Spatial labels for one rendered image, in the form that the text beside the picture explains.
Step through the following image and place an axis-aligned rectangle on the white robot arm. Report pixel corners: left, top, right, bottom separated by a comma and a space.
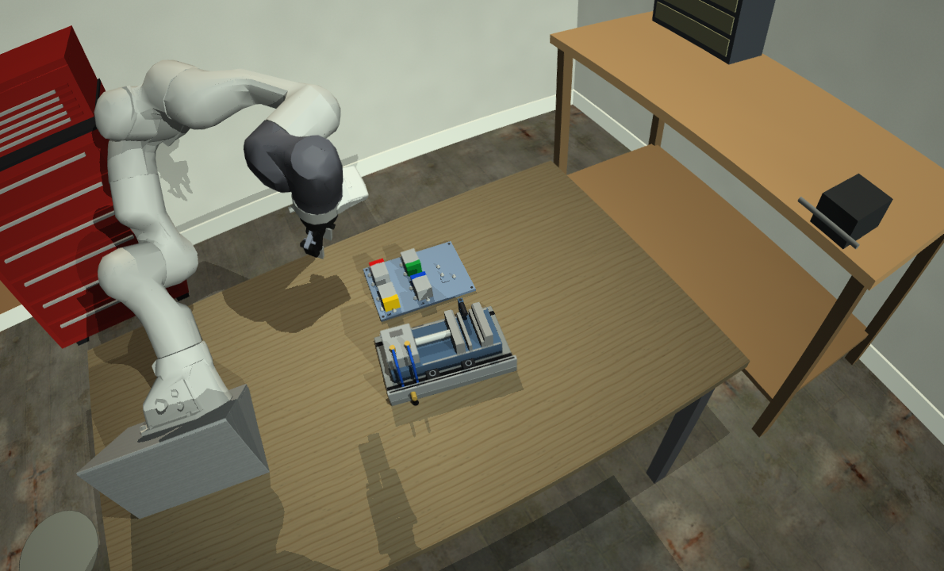
94, 60, 368, 436

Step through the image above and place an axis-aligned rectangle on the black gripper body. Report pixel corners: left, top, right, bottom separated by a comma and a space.
300, 215, 338, 237

